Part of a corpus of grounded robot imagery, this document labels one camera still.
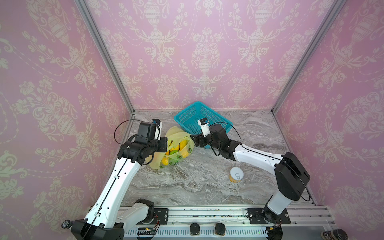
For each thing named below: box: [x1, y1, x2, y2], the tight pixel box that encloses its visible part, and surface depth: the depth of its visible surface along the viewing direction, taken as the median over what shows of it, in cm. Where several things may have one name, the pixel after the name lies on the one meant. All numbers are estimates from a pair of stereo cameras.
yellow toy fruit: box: [181, 150, 190, 158], surface depth 92 cm
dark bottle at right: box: [321, 228, 348, 240], surface depth 64 cm
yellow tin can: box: [229, 166, 244, 184], surface depth 85 cm
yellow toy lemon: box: [162, 157, 169, 166], surface depth 91 cm
